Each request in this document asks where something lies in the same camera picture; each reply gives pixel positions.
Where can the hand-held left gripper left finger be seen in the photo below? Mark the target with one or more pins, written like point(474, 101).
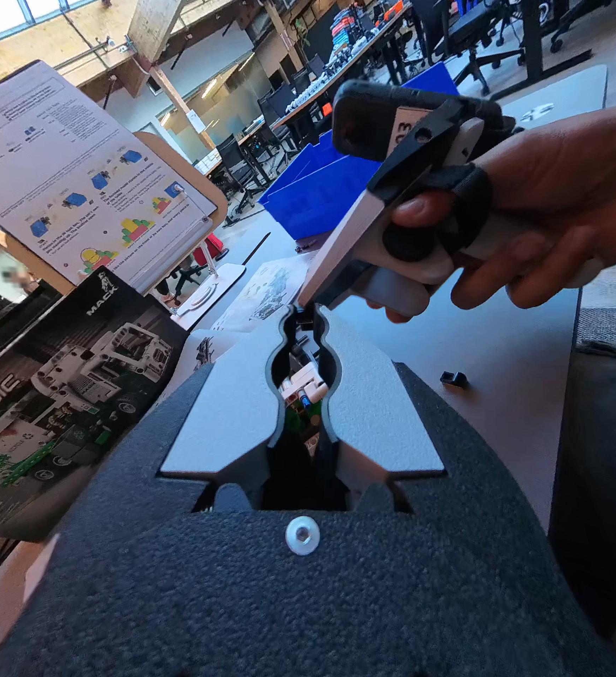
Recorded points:
point(218, 423)

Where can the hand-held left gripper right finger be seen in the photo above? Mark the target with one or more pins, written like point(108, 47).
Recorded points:
point(387, 423)

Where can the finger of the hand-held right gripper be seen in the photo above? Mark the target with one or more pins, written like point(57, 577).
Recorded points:
point(339, 248)

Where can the small black lego connector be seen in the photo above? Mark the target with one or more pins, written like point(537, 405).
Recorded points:
point(453, 380)

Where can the partly built lego truck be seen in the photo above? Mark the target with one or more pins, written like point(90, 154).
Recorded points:
point(302, 381)

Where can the small dark lego pin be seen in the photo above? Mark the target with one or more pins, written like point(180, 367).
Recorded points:
point(305, 245)

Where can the dark printed lego box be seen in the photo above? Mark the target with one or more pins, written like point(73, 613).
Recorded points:
point(49, 423)

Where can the person's right hand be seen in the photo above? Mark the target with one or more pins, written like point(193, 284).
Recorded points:
point(567, 185)

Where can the blue plastic bin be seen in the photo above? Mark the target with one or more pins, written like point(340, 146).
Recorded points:
point(329, 185)

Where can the row of devices on desk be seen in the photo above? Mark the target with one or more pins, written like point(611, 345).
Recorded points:
point(318, 84)

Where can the open instruction booklet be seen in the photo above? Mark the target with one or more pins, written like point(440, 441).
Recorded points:
point(281, 280)

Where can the wooden top desk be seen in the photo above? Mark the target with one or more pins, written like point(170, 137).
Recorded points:
point(350, 58)

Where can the colourful stack of boxes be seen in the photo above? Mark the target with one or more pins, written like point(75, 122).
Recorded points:
point(350, 26)

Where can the black office chair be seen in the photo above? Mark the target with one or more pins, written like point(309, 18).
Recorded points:
point(466, 31)
point(588, 16)
point(239, 164)

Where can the red object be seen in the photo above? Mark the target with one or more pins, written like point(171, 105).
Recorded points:
point(207, 251)

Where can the white stand with wooden board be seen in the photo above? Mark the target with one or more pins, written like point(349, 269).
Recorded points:
point(202, 180)

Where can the black standing desk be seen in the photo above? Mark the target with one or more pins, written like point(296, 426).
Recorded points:
point(532, 42)

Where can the printed instruction sheet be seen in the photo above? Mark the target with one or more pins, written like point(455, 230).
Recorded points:
point(75, 185)

